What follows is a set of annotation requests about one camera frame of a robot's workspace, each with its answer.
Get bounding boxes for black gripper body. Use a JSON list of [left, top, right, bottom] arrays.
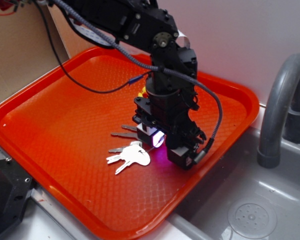
[[132, 82, 207, 155]]

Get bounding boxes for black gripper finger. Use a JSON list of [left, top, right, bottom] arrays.
[[167, 146, 195, 170]]

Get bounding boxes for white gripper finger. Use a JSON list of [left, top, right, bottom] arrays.
[[136, 123, 165, 148]]

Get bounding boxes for silver keys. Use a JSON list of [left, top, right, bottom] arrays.
[[106, 124, 158, 175]]

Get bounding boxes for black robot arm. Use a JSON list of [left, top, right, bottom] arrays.
[[48, 0, 206, 170]]

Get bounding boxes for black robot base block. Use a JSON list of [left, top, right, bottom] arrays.
[[0, 159, 33, 239]]

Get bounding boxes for yellow rubber duck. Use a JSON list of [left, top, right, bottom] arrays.
[[138, 86, 148, 98]]

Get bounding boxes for grey toy sink basin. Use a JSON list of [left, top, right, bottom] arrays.
[[168, 128, 300, 240]]

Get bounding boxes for red plastic tray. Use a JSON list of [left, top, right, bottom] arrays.
[[0, 46, 261, 240]]

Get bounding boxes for sink drain strainer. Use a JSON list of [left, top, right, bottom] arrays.
[[227, 197, 277, 240]]

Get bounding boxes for grey toy faucet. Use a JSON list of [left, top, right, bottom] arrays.
[[257, 53, 300, 169]]

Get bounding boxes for wooden board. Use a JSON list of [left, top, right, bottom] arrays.
[[47, 5, 96, 58]]

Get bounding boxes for thin black cable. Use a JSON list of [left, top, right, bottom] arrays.
[[32, 0, 153, 95]]

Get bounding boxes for grey braided cable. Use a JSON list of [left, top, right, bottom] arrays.
[[52, 0, 224, 163]]

